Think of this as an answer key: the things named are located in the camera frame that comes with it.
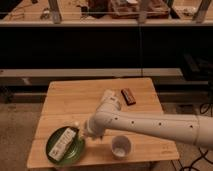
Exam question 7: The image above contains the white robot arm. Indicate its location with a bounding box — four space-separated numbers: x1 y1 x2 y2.
83 97 213 150

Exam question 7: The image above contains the black cable on floor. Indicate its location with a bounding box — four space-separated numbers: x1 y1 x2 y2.
169 103 213 171

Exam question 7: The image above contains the white paper cup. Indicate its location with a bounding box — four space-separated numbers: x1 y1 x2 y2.
111 135 131 158

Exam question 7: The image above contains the wooden table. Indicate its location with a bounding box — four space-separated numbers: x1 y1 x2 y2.
27 78 179 169

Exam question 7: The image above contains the dark brown chocolate bar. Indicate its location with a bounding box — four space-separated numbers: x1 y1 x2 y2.
121 88 136 105

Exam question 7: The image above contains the green ceramic bowl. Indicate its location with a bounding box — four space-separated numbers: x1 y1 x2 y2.
46 132 85 166

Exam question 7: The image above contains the long workbench shelf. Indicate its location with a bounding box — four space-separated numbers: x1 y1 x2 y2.
0 0 213 85

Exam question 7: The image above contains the beige sponge block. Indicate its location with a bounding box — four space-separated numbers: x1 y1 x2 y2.
102 89 115 101

